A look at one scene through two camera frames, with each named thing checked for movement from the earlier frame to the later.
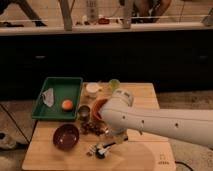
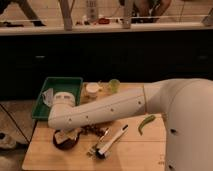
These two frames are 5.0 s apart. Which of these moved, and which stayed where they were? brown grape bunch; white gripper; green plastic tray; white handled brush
Moved: white gripper
Stayed: white handled brush; brown grape bunch; green plastic tray
